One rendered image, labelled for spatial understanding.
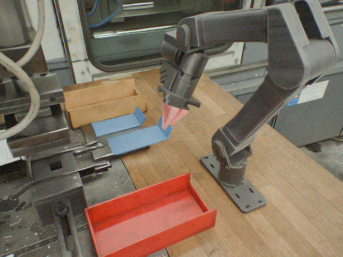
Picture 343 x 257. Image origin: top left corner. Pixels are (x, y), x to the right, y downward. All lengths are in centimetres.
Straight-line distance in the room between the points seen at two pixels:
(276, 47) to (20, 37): 41
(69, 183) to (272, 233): 45
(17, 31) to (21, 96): 12
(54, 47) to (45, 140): 73
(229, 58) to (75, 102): 78
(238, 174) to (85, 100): 59
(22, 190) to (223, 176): 49
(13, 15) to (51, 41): 71
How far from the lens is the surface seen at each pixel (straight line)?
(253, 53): 161
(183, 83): 70
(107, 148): 86
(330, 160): 244
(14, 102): 61
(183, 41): 67
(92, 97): 107
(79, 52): 124
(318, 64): 53
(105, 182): 79
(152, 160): 83
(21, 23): 57
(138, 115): 94
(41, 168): 74
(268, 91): 57
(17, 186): 85
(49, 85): 63
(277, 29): 51
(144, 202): 71
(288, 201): 79
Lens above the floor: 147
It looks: 38 degrees down
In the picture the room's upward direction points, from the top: straight up
